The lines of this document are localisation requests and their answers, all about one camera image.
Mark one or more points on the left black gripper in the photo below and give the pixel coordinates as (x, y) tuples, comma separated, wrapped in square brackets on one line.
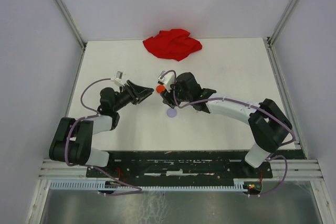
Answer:
[(133, 90)]

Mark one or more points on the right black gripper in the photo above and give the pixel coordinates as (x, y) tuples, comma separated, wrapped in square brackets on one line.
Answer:
[(168, 97)]

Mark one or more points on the orange earbud charging case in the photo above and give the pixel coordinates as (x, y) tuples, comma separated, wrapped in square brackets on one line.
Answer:
[(160, 89)]

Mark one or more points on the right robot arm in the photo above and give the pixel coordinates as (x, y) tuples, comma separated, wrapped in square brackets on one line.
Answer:
[(268, 124)]

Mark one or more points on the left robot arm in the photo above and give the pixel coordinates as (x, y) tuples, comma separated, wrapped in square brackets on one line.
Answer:
[(72, 142)]

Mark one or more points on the purple earbud charging case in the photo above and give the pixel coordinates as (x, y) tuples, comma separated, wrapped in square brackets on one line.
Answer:
[(171, 113)]

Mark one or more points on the red crumpled cloth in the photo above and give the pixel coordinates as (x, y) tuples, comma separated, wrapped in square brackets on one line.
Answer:
[(174, 44)]

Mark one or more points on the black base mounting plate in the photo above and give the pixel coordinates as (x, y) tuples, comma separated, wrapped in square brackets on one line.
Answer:
[(198, 167)]

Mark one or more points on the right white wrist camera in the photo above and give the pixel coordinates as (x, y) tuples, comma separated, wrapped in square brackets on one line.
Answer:
[(166, 78)]

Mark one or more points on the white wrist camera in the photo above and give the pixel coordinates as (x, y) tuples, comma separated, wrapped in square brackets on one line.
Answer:
[(166, 78), (117, 79)]

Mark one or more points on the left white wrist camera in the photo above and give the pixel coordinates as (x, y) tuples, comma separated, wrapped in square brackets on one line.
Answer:
[(117, 79)]

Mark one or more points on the white slotted cable duct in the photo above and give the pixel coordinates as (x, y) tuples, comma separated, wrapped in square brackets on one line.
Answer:
[(108, 185)]

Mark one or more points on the left aluminium frame post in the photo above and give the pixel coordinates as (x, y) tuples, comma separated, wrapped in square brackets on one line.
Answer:
[(70, 22)]

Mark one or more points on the aluminium frame post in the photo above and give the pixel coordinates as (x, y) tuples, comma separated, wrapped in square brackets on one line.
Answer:
[(289, 10), (70, 22)]

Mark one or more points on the aluminium front frame rail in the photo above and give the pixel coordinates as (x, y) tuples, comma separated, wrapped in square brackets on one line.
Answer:
[(298, 170)]

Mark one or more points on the right aluminium frame post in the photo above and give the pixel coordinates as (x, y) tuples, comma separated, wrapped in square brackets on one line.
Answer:
[(289, 10)]

